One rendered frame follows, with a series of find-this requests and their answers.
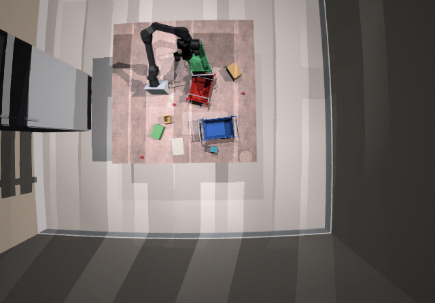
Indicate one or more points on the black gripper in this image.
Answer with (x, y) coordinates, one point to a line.
(184, 54)

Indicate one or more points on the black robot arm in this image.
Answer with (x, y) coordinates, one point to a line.
(184, 44)

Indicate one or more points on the red plastic tray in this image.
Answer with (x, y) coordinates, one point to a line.
(198, 82)

